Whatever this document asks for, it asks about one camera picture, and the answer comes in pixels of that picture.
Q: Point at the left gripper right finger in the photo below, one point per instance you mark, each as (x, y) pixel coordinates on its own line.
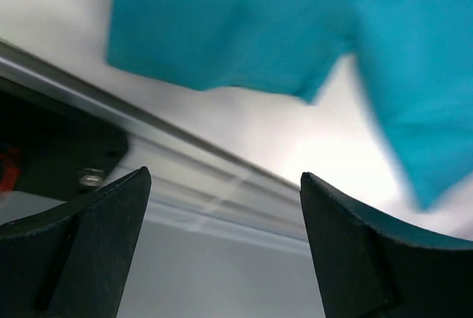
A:
(371, 264)

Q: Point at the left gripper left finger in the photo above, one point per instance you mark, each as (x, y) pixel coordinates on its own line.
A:
(73, 260)

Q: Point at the teal t shirt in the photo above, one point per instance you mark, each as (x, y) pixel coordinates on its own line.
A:
(414, 58)

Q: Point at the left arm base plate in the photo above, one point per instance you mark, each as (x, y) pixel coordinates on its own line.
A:
(52, 149)

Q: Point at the aluminium rail frame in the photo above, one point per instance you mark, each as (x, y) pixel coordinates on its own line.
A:
(196, 186)

